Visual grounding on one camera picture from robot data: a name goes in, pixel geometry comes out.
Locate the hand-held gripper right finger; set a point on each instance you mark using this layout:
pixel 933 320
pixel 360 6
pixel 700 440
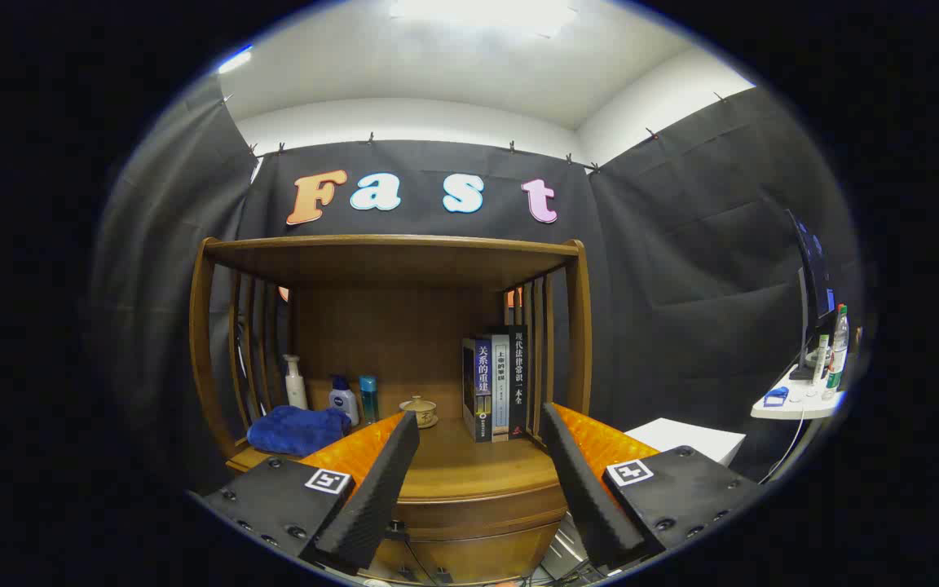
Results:
pixel 584 489

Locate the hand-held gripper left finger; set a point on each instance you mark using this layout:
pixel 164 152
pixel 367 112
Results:
pixel 380 489

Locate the wooden countertop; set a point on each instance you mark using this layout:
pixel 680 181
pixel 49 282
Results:
pixel 469 465

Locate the white side cabinet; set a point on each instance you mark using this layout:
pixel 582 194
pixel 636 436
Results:
pixel 689 440

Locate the wooden cabinet with slatted sides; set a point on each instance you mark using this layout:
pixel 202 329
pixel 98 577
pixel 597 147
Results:
pixel 396 326

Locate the small black door knob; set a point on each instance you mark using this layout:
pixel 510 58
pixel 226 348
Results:
pixel 442 575
pixel 407 573

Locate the beige lidded teacup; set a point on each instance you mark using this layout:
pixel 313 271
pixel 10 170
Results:
pixel 419 410

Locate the clear blue bottle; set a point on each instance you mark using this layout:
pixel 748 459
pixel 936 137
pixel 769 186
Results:
pixel 368 399

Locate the white bottle with blue cap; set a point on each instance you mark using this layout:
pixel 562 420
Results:
pixel 344 403

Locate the blue towel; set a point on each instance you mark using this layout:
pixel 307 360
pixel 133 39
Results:
pixel 298 430

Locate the book with pale spine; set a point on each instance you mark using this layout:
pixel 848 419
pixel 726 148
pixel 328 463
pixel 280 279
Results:
pixel 500 391

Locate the white pump bottle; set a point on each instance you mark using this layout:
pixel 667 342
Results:
pixel 296 391

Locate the book with black spine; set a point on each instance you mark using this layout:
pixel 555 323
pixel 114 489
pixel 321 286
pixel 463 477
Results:
pixel 518 375

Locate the book with blue spine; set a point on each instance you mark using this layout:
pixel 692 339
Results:
pixel 482 391

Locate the small blue object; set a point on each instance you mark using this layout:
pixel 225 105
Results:
pixel 775 397

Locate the white side desk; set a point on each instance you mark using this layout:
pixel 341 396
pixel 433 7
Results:
pixel 800 406

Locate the black backdrop cloth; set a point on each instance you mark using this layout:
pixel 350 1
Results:
pixel 681 244

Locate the bottle with green label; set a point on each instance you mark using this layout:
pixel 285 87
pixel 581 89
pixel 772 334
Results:
pixel 836 359

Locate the black monitor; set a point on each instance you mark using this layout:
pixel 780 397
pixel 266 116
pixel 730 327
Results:
pixel 813 285

